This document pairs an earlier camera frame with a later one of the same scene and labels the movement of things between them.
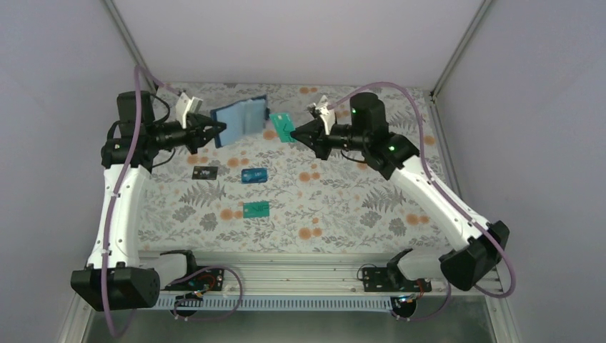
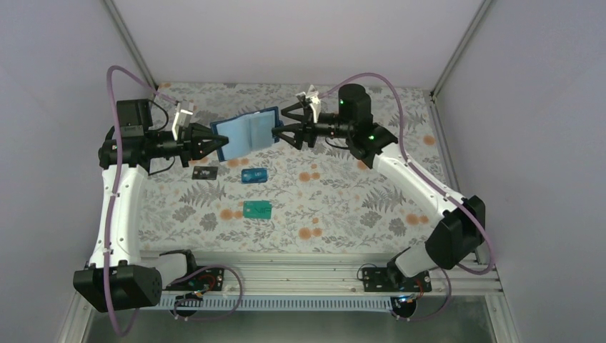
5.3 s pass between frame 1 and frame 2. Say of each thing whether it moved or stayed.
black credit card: stayed
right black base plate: stayed
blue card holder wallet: moved
